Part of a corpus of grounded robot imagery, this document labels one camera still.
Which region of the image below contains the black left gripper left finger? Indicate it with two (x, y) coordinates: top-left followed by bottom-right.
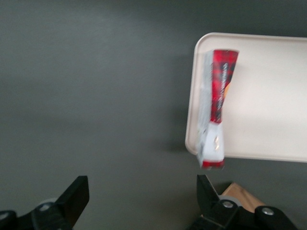
(31, 175), (90, 230)

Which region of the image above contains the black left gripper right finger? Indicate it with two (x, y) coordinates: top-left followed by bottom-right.
(187, 174), (241, 230)

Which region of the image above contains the red cookie box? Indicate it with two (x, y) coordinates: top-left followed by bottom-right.
(195, 49), (241, 171)

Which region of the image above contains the cream rectangular plastic tray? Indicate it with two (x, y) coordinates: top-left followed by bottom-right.
(184, 32), (307, 164)

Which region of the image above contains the wooden two-drawer cabinet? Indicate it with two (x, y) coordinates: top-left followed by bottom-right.
(222, 182), (266, 212)

